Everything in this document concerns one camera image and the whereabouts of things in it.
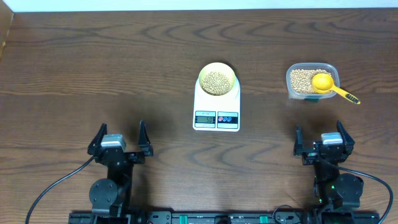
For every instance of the soybeans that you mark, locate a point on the soybeans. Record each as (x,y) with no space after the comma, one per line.
(301,80)

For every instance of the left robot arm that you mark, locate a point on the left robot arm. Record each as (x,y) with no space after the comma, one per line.
(110,196)

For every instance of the white digital kitchen scale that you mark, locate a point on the white digital kitchen scale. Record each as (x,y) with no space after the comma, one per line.
(217,113)

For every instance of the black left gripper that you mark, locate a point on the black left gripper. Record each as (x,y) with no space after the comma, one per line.
(146,149)

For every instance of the clear plastic container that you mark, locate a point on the clear plastic container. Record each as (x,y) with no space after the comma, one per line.
(312,66)

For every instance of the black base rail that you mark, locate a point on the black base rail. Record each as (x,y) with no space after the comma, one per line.
(194,218)

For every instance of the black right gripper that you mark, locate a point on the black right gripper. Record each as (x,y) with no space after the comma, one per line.
(309,155)

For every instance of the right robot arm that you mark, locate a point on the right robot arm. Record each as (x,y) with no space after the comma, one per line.
(340,191)

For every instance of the yellow bowl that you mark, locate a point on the yellow bowl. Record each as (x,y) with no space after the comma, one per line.
(217,79)

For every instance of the yellow plastic scoop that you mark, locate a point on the yellow plastic scoop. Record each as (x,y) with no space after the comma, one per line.
(323,83)

